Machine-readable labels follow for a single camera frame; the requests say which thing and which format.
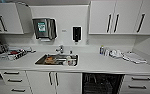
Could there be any dish rack with dishes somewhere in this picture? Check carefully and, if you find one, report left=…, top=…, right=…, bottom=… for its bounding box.
left=0, top=44, right=29, bottom=61

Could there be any steel sink basin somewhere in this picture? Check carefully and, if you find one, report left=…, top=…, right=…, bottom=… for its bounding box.
left=34, top=53, right=81, bottom=68

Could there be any chrome faucet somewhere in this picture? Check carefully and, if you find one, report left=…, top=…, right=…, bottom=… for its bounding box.
left=55, top=44, right=65, bottom=55

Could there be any white double door base cabinet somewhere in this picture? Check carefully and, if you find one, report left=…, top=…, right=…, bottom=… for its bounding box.
left=25, top=70, right=83, bottom=94

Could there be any steel paper towel dispenser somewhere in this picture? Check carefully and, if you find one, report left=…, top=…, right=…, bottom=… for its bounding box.
left=31, top=17, right=58, bottom=43

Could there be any white kettle and bag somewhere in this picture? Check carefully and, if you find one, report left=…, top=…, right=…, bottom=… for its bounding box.
left=105, top=48, right=124, bottom=59

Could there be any black soap dispenser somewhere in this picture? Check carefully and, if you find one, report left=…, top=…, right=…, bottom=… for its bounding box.
left=72, top=26, right=83, bottom=43

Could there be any white wall cabinet with bottle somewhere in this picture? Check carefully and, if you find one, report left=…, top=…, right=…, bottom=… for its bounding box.
left=0, top=2, right=34, bottom=35

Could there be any white patterned plate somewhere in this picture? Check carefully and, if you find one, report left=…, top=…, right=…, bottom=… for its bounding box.
left=65, top=58, right=77, bottom=67

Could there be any small sink pump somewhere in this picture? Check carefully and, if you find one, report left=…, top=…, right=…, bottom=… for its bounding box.
left=69, top=49, right=74, bottom=55

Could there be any orange bowl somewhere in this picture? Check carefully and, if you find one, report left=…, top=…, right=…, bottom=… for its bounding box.
left=44, top=55, right=57, bottom=65

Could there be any white drawer base cabinet narrow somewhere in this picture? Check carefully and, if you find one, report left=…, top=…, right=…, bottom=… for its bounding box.
left=119, top=73, right=150, bottom=94

